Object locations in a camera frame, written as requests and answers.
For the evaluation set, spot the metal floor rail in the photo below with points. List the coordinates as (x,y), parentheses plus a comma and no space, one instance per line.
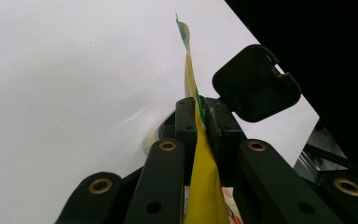
(317,155)

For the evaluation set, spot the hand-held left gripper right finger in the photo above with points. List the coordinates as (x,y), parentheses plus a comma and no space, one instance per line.
(223,130)

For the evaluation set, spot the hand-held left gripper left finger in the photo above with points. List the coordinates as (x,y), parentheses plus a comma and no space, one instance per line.
(186,124)

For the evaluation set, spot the white paper sheet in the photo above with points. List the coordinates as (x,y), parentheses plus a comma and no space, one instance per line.
(59,77)

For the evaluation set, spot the black container with flip lid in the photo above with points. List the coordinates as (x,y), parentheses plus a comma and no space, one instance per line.
(254,87)

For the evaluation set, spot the yellow green spouted sauce pouch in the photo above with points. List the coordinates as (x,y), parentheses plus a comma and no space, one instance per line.
(205,174)

